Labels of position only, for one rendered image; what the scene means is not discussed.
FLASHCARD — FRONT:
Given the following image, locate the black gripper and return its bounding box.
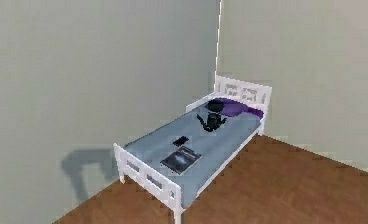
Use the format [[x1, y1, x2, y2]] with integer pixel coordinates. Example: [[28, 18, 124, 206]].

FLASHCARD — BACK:
[[196, 100, 228, 133]]

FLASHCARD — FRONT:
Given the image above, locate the white bed blue-grey mattress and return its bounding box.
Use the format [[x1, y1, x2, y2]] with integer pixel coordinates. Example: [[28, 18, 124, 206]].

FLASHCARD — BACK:
[[112, 74, 273, 224]]

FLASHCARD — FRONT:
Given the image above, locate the purple pillow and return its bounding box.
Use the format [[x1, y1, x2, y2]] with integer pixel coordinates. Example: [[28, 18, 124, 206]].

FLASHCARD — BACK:
[[208, 97, 265, 120]]

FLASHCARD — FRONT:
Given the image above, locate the black phone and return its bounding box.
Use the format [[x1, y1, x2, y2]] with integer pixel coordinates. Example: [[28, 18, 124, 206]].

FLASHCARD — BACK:
[[172, 135, 190, 148]]

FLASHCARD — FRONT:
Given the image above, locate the dark blue book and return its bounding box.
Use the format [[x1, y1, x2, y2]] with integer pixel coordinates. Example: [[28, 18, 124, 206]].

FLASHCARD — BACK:
[[159, 145, 203, 175]]

